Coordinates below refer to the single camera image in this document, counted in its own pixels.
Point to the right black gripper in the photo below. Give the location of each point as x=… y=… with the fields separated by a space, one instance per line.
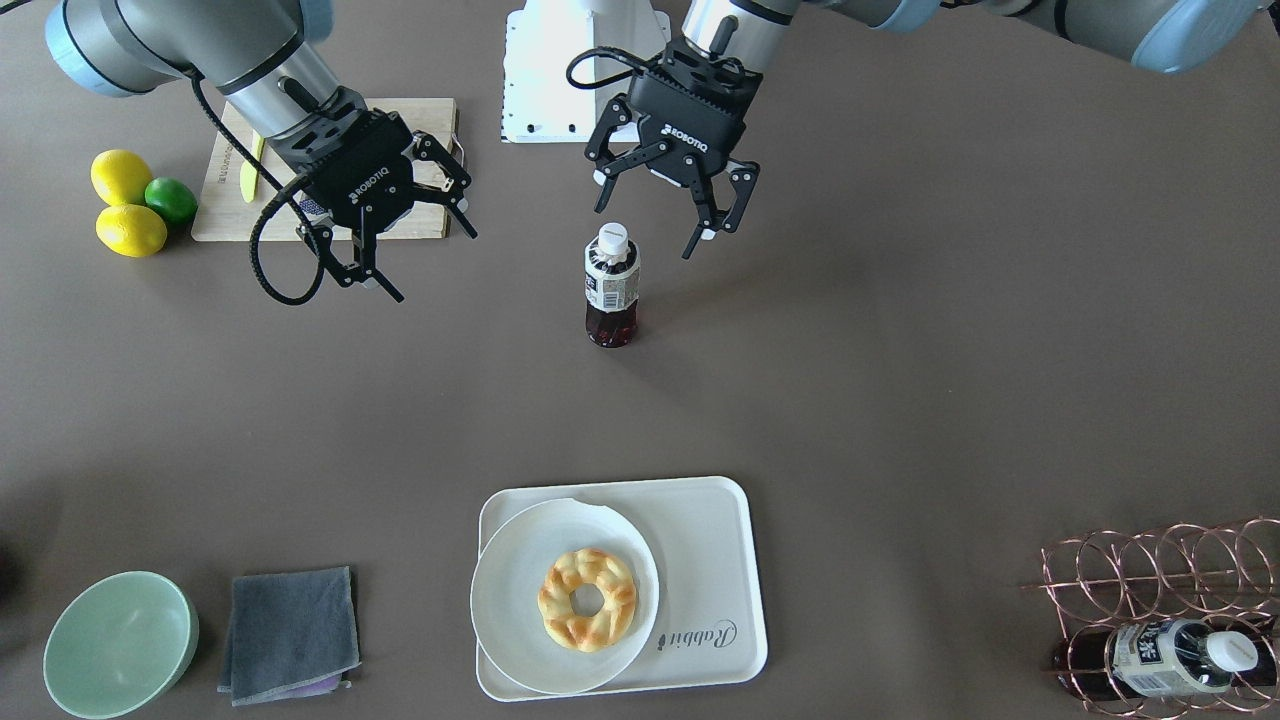
x=372 y=187

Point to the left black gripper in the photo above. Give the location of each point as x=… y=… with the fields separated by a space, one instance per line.
x=690 y=147

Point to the tea bottle white cap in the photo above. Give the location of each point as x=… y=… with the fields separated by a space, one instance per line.
x=612 y=275

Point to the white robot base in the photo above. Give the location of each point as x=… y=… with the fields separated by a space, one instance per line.
x=539 y=105

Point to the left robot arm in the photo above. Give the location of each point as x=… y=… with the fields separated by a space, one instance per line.
x=1167 y=37

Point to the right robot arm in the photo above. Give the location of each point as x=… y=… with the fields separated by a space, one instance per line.
x=259 y=55

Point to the white rectangular tray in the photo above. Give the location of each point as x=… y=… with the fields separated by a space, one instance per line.
x=709 y=628

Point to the tea bottle in rack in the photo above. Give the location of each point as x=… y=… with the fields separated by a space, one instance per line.
x=1171 y=658

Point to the yellow plastic knife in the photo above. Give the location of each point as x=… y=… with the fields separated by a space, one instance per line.
x=249 y=174

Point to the green lime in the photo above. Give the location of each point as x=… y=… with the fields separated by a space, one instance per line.
x=171 y=199

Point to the lower yellow lemon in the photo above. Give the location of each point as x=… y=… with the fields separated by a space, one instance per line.
x=131 y=230

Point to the yellow lemon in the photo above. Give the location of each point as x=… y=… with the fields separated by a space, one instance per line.
x=120 y=177
x=131 y=230

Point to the upper yellow lemon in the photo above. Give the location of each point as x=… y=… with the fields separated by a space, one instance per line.
x=120 y=177

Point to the white plate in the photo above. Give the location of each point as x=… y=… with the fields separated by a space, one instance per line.
x=509 y=573

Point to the grey folded cloth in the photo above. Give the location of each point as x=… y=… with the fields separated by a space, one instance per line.
x=290 y=635

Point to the light green bowl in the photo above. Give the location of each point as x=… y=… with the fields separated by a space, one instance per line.
x=119 y=645

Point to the braided ring bread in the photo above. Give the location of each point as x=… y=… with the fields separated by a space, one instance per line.
x=587 y=600

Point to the copper wire bottle rack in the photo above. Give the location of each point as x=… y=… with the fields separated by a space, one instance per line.
x=1226 y=575

